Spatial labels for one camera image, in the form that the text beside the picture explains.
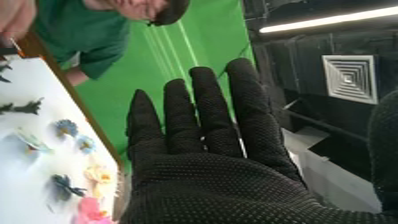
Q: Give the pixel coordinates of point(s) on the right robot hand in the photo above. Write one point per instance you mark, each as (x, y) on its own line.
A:
(224, 186)

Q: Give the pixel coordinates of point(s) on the person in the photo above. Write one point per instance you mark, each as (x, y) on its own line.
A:
(81, 30)

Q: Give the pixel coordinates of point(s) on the yellow flower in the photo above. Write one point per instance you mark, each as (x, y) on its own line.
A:
(99, 176)

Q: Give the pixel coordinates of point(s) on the pink flower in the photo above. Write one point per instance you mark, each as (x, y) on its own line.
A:
(90, 210)

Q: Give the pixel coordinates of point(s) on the pale blue flower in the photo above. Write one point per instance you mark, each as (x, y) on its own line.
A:
(87, 144)

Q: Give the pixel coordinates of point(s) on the white sheet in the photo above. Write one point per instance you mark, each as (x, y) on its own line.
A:
(35, 166)

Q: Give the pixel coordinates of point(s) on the white flower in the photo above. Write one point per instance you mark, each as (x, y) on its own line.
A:
(30, 141)

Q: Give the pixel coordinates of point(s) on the white ceiling vent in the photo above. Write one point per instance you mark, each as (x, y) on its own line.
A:
(350, 79)

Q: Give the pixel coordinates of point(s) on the dark green sprig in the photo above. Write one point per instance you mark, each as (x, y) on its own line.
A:
(26, 107)
(2, 70)

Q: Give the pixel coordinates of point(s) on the ceiling light strip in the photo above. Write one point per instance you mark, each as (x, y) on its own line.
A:
(330, 19)

